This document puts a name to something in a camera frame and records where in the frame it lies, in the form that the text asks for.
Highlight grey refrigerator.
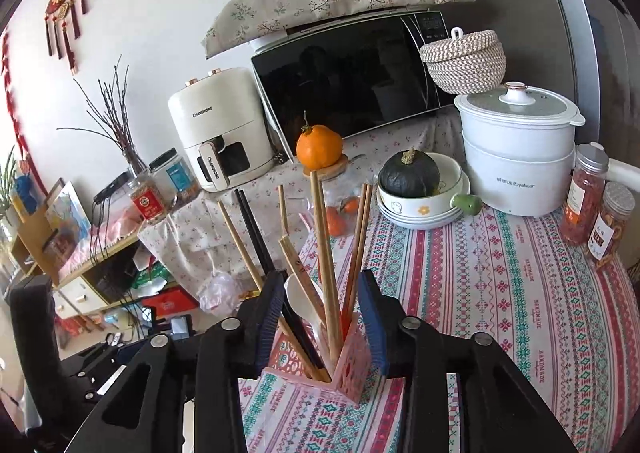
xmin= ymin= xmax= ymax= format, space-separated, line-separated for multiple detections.
xmin=527 ymin=0 xmax=640 ymax=254

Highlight red box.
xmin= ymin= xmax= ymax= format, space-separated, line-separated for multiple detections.
xmin=142 ymin=290 xmax=201 ymax=329

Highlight jar with red label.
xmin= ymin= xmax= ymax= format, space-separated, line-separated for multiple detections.
xmin=127 ymin=172 xmax=168 ymax=224

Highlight dark green pumpkin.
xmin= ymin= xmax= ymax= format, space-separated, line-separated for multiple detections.
xmin=377 ymin=148 xmax=441 ymax=198

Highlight black chopstick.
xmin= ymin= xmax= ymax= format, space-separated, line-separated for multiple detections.
xmin=234 ymin=189 xmax=326 ymax=381
xmin=240 ymin=189 xmax=328 ymax=381

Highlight jar of dried fruit rings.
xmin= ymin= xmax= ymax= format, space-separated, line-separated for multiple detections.
xmin=585 ymin=182 xmax=636 ymax=270

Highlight pink plastic utensil holder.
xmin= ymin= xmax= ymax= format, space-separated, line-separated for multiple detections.
xmin=262 ymin=310 xmax=373 ymax=406

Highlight wooden shelf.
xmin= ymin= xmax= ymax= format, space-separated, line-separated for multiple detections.
xmin=10 ymin=178 xmax=146 ymax=324

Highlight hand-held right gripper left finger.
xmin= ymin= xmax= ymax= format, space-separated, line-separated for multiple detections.
xmin=65 ymin=270 xmax=286 ymax=453

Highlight large orange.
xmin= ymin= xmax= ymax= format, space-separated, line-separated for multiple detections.
xmin=296 ymin=110 xmax=344 ymax=171

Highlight white plastic bag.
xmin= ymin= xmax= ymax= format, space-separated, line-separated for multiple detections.
xmin=197 ymin=270 xmax=246 ymax=316

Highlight white plastic spoon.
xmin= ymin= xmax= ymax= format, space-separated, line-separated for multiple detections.
xmin=283 ymin=274 xmax=326 ymax=359

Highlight colourful picture book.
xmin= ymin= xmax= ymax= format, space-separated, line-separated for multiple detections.
xmin=45 ymin=182 xmax=93 ymax=254

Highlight red hanging garland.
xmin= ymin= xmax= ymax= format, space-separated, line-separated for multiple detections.
xmin=0 ymin=30 xmax=36 ymax=174

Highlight white air fryer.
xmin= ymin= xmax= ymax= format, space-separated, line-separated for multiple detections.
xmin=167 ymin=67 xmax=275 ymax=193

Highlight white bowl with green handle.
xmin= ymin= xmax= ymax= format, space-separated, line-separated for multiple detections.
xmin=376 ymin=153 xmax=483 ymax=220

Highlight small green potted plant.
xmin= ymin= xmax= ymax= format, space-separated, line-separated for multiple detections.
xmin=0 ymin=146 xmax=21 ymax=214

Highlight white electric steamer pot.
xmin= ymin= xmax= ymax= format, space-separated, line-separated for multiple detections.
xmin=454 ymin=82 xmax=586 ymax=218

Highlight pink plastic bag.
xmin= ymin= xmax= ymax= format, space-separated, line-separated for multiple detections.
xmin=75 ymin=206 xmax=146 ymax=269

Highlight glass jar with wooden lid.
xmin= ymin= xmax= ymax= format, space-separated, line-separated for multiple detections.
xmin=301 ymin=160 xmax=366 ymax=239

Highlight patterned red green tablecloth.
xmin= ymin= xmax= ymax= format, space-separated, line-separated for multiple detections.
xmin=235 ymin=203 xmax=640 ymax=453

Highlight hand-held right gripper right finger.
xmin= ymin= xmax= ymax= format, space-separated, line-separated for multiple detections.
xmin=356 ymin=269 xmax=581 ymax=453

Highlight jar with black lid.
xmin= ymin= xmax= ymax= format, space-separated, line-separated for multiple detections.
xmin=148 ymin=148 xmax=198 ymax=206

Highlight jar of red dried fruit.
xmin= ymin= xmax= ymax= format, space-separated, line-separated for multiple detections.
xmin=559 ymin=143 xmax=610 ymax=246

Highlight black microwave oven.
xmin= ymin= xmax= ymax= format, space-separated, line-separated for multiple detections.
xmin=250 ymin=9 xmax=458 ymax=159

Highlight woven basket with lid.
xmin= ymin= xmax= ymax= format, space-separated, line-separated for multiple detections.
xmin=419 ymin=27 xmax=507 ymax=95

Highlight short wooden chopstick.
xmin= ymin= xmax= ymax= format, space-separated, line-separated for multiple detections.
xmin=295 ymin=253 xmax=331 ymax=334
xmin=278 ymin=234 xmax=328 ymax=329

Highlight dry twigs in vase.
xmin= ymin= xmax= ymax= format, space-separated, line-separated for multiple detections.
xmin=56 ymin=53 xmax=151 ymax=174

